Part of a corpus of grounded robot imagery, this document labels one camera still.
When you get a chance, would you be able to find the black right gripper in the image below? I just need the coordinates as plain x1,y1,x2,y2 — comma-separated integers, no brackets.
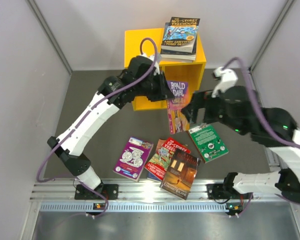
181,89,248,136

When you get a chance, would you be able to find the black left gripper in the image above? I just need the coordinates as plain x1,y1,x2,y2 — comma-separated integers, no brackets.
134,70,174,102

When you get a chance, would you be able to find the purple Roald Dahl book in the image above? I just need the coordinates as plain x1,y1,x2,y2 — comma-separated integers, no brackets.
166,80,191,135

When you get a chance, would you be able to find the teal paperback book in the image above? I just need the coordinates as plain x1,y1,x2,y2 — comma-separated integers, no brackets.
160,57,193,63

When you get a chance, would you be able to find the dark blue paperback book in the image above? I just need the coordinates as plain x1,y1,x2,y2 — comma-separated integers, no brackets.
160,22,197,61

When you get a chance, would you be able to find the black blue treehouse book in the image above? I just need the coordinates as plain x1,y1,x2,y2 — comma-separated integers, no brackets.
161,16,201,53

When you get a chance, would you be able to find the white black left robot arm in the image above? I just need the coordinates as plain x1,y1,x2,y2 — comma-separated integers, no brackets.
47,53,174,199

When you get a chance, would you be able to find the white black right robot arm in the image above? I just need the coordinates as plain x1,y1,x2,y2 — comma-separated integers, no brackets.
181,85,300,204

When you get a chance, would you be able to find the green red paperback book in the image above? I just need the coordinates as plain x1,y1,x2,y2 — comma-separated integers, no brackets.
188,123,229,163

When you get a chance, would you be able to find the yellow wooden cubby shelf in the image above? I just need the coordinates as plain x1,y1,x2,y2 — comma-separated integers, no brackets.
124,28,207,111

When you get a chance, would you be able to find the red 13-storey treehouse book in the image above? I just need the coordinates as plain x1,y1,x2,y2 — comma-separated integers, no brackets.
144,137,191,180

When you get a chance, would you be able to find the purple white paperback book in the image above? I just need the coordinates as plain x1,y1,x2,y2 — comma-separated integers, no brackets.
112,136,154,182

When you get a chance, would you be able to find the dark orange Edward Tulane book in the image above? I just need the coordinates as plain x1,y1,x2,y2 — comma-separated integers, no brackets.
160,149,202,200

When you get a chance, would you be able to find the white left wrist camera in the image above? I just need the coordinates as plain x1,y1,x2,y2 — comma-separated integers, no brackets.
142,53,162,70

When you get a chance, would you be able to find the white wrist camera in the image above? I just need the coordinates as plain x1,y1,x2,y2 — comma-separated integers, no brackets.
142,53,162,70
211,67,238,98

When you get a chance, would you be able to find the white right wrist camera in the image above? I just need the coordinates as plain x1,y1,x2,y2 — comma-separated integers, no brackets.
211,67,238,98

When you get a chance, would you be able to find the aluminium corner frame post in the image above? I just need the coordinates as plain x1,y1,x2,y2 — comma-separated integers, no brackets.
248,0,296,73

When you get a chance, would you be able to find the aluminium mounting rail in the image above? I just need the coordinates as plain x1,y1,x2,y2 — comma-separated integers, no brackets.
30,178,285,213

